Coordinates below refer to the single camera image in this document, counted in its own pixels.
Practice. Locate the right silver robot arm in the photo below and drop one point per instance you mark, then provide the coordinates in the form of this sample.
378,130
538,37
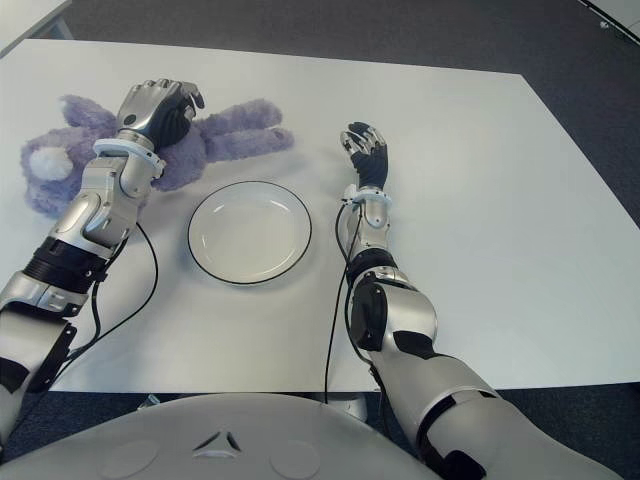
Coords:
410,310

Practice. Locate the purple plush doll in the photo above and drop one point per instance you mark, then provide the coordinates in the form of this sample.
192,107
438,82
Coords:
235,130

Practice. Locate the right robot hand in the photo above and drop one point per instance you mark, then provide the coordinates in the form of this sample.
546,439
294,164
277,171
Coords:
372,162

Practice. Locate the metal table clamp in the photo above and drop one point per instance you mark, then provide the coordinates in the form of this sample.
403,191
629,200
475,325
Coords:
151,400

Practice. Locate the silver robot torso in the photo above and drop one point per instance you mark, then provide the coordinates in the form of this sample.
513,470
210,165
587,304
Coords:
150,440

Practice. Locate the white plate black rim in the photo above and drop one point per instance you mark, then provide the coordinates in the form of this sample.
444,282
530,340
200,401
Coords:
250,234

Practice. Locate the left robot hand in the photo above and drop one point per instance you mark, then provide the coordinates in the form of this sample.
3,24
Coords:
150,115

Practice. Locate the silver table leg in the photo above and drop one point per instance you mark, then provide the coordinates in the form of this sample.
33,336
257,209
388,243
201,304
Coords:
352,405

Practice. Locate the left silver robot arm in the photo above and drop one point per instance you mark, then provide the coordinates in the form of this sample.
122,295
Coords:
75,240

